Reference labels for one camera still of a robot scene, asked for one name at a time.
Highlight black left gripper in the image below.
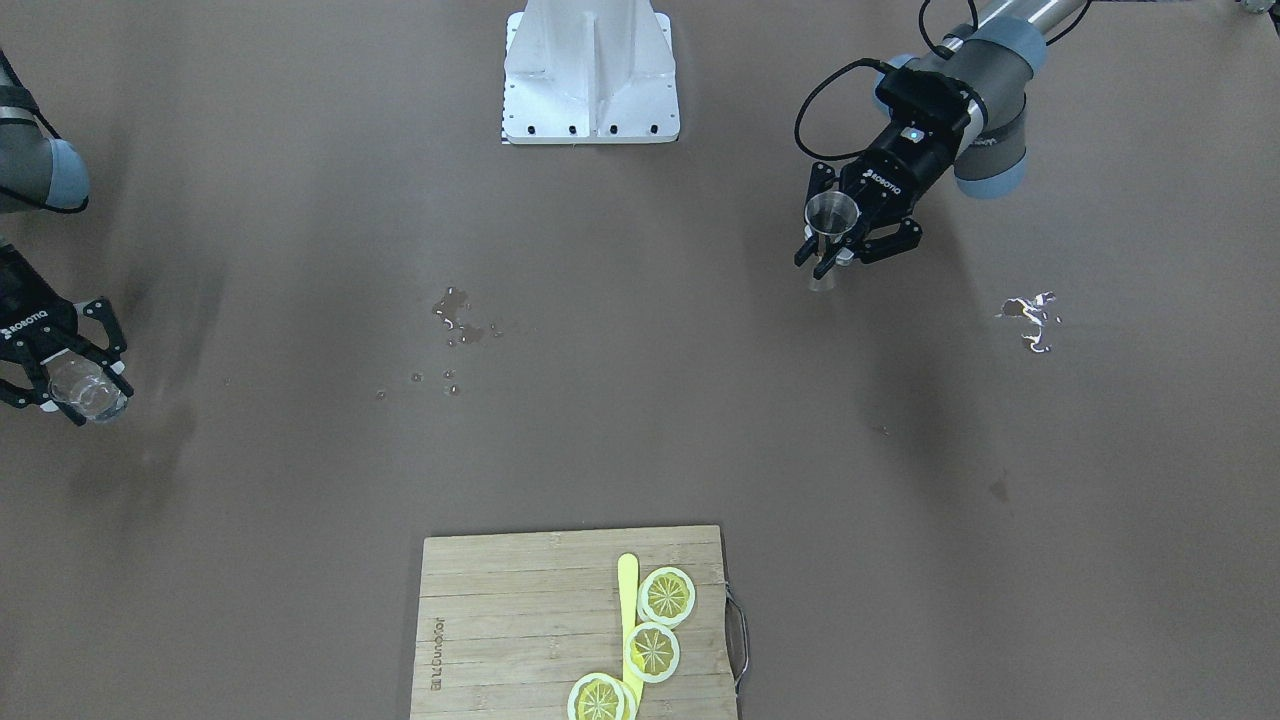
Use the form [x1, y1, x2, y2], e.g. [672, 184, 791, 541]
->
[794, 126, 959, 281]

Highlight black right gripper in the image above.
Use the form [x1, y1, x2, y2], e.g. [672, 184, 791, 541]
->
[1, 243, 128, 427]

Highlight small clear glass cup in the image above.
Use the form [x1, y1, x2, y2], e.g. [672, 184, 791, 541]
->
[44, 351, 129, 424]

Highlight steel jigger measuring cup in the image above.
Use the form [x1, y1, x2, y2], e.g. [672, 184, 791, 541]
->
[805, 190, 861, 292]

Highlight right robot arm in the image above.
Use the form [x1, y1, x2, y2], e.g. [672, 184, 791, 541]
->
[1, 58, 134, 427]

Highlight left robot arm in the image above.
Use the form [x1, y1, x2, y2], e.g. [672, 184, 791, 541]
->
[794, 1, 1089, 281]

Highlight lemon slice upper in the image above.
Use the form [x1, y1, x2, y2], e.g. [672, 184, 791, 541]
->
[637, 566, 698, 629]

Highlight lemon slice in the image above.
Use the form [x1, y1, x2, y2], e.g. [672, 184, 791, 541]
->
[564, 673, 637, 720]
[623, 621, 681, 684]
[637, 566, 698, 629]

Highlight yellow plastic knife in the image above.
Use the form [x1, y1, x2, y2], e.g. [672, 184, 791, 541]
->
[616, 553, 644, 719]

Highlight lemon slice middle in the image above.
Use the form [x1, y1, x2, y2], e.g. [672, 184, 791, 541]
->
[623, 621, 681, 684]

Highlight bamboo cutting board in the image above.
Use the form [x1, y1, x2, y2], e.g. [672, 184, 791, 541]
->
[408, 525, 740, 719]

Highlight lemon slice lower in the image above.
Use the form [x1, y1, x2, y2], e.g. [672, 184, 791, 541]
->
[564, 673, 637, 720]

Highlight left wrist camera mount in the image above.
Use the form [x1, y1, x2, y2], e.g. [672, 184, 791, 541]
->
[874, 67, 986, 135]

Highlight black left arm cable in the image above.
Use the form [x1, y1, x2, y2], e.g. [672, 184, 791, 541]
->
[794, 0, 1091, 163]

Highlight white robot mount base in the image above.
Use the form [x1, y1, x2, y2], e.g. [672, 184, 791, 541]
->
[500, 1, 681, 145]

